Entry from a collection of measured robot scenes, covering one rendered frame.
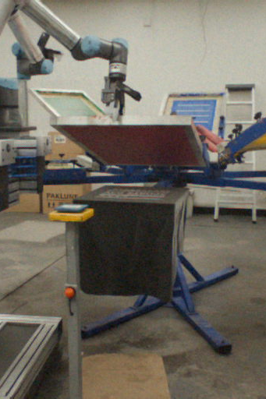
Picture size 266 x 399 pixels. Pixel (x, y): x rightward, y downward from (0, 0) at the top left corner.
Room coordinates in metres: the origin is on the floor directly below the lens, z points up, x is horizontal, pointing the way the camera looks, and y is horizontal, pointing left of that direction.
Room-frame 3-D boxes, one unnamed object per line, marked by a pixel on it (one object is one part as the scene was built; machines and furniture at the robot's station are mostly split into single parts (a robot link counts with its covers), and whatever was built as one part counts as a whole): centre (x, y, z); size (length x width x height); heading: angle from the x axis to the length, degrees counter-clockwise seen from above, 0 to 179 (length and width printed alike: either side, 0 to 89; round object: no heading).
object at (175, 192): (2.18, 0.00, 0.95); 0.48 x 0.44 x 0.01; 166
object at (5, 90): (2.27, 0.62, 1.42); 0.13 x 0.12 x 0.14; 59
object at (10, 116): (2.26, 0.61, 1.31); 0.15 x 0.15 x 0.10
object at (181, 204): (2.13, -0.21, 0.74); 0.46 x 0.04 x 0.42; 166
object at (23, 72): (2.55, 0.57, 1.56); 0.11 x 0.08 x 0.11; 59
